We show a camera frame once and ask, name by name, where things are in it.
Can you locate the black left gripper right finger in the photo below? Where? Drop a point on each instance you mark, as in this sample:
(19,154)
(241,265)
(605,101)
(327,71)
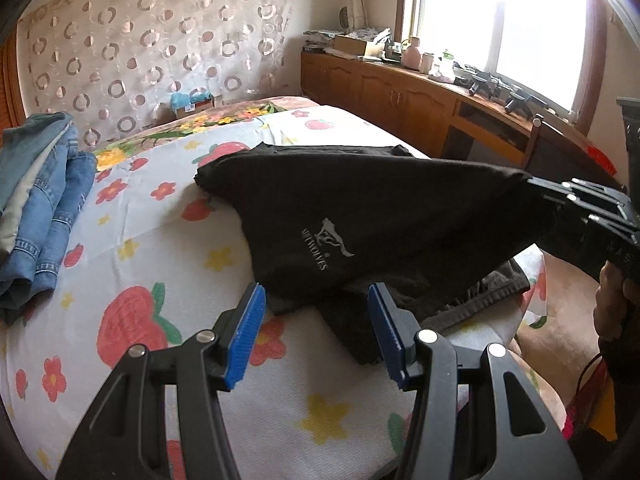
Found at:
(395,330)

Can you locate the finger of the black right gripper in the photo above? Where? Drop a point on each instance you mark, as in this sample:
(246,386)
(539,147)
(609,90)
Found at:
(572,216)

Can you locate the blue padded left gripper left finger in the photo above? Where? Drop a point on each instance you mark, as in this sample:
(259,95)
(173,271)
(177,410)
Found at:
(239,333)

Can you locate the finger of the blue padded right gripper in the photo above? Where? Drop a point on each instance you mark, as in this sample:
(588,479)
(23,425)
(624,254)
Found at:
(576,190)

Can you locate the black pants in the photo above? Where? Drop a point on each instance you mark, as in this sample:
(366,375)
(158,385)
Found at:
(324,223)

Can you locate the person's right hand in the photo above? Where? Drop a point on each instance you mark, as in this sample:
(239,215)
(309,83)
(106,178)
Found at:
(614,296)

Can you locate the black tools on cabinet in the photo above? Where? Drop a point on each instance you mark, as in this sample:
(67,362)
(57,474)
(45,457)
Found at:
(485,85)

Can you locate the white strawberry flower bed sheet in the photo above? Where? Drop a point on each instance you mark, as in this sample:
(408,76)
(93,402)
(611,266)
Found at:
(153,260)

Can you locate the long wooden cabinet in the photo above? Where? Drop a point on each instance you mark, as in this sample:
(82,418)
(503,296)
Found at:
(445,121)

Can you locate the bright window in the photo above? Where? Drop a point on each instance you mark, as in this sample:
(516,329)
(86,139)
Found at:
(554,49)

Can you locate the pink bottle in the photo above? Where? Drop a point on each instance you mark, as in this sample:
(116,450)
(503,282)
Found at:
(411,55)

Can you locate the pink floral blanket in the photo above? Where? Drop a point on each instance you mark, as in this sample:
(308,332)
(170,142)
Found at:
(213,117)

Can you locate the blue item on small box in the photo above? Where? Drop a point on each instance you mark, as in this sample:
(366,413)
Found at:
(182,104)

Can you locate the stack of folded blue jeans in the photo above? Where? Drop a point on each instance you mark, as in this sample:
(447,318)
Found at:
(45,180)

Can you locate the cardboard box on cabinet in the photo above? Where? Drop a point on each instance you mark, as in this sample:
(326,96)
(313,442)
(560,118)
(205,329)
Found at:
(357,47)

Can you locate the sheer circle pattern curtain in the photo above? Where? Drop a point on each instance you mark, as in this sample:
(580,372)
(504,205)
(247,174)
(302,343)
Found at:
(114,65)

